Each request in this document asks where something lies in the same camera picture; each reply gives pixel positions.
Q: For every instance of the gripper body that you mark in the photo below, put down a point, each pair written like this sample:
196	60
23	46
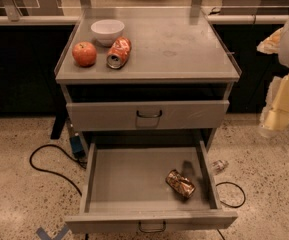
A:
277	97

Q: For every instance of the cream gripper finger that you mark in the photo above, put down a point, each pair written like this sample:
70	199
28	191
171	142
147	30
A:
272	123

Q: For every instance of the orange gold can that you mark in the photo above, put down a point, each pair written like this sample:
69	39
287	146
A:
180	184

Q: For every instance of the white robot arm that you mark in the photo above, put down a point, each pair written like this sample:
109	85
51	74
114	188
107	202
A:
277	43

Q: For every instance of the closed top drawer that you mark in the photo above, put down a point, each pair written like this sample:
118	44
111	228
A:
111	116

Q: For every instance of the grey drawer cabinet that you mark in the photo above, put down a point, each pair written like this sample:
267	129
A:
176	56

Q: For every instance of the open middle drawer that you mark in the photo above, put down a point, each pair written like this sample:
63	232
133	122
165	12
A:
126	185

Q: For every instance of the red soda can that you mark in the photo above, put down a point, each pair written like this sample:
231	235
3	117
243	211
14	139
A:
119	53

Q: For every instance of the clear plastic bottle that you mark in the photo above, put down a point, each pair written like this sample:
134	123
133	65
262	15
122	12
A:
219	166

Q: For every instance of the white bowl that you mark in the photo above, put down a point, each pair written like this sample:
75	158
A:
107	31

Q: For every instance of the blue power box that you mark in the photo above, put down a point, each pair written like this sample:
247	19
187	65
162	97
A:
76	146

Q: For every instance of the red apple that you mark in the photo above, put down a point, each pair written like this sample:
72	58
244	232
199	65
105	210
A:
84	54

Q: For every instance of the black top drawer handle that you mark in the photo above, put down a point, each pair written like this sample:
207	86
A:
149	115

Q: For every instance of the black drawer handle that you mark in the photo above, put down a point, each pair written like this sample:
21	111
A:
149	115
151	227

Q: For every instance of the black middle drawer handle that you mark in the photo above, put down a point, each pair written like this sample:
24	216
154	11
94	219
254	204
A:
151	227

